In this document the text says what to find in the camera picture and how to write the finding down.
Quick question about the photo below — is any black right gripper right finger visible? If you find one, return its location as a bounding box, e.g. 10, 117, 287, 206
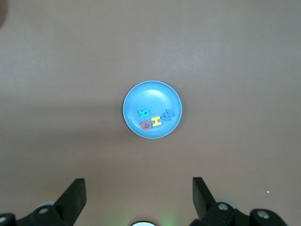
190, 177, 286, 226

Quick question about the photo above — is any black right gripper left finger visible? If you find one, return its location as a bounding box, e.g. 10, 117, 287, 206
14, 178, 87, 226

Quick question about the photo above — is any blue uppercase letter W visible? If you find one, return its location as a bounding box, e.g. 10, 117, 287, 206
163, 108, 175, 122

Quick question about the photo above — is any yellow uppercase letter H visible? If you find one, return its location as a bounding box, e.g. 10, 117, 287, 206
150, 116, 163, 127

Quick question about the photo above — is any red uppercase letter Q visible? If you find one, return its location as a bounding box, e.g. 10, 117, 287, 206
139, 120, 152, 131

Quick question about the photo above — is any blue plate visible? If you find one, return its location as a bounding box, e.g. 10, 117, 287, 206
122, 80, 183, 139

